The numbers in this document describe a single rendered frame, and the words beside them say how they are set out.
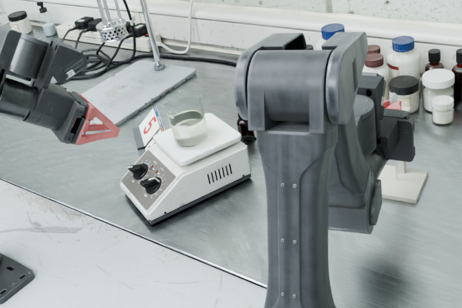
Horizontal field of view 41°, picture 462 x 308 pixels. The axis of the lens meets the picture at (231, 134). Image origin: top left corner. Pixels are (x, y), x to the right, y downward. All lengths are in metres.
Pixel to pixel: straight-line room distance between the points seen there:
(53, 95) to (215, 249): 0.33
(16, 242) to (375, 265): 0.58
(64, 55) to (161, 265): 0.35
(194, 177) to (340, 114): 0.53
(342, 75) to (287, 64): 0.05
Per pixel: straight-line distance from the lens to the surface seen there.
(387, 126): 0.84
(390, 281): 0.87
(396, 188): 1.01
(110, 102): 1.45
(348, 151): 0.65
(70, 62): 0.98
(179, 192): 1.01
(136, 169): 1.07
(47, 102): 0.97
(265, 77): 0.52
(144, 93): 1.45
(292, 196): 0.53
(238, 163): 1.05
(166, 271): 0.94
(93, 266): 0.99
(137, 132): 1.30
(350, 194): 0.69
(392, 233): 0.94
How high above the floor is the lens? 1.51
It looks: 30 degrees down
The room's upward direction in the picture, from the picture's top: 11 degrees counter-clockwise
